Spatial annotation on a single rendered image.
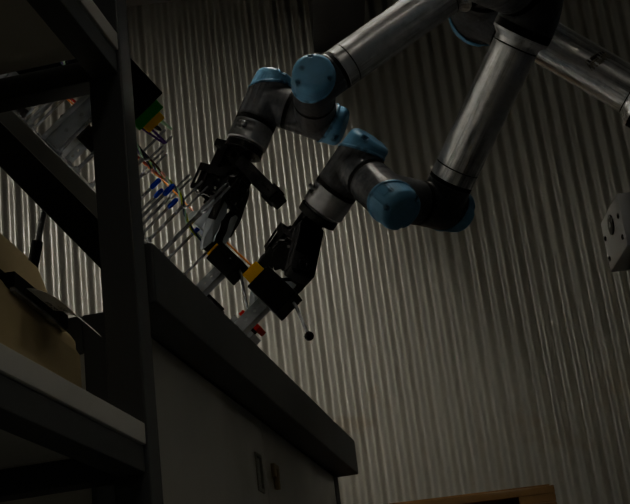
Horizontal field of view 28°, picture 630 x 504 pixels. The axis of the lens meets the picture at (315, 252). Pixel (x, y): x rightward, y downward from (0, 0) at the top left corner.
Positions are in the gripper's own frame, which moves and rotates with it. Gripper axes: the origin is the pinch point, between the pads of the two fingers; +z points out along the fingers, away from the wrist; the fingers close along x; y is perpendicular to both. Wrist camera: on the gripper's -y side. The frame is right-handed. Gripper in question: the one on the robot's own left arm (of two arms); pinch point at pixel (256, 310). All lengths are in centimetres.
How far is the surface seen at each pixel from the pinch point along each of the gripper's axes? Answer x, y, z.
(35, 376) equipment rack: 43, -115, -23
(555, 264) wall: -151, 231, -3
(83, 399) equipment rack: 38, -108, -20
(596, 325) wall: -171, 215, 6
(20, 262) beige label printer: 46, -94, -22
